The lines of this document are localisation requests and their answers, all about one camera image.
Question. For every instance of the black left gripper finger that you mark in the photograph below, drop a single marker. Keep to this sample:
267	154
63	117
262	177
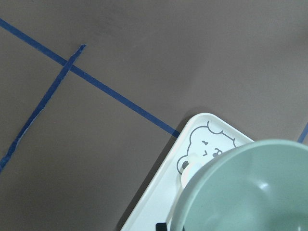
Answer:
161	227

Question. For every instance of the green bowl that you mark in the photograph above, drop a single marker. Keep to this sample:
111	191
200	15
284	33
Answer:
260	186

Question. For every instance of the white plastic spoon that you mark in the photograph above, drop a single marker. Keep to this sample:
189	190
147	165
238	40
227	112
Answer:
192	166

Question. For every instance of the cream bear tray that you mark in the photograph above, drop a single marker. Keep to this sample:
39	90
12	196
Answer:
204	135

